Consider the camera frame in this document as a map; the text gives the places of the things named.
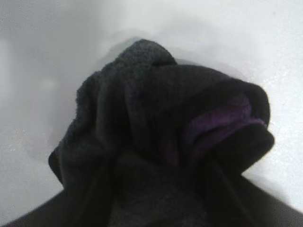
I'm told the dark grey purple cloth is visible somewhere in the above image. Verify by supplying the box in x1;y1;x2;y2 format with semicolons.
48;39;276;227

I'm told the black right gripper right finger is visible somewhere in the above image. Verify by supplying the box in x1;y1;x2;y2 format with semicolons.
234;174;303;227

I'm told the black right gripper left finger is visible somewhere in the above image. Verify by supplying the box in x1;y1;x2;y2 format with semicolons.
3;186;74;227

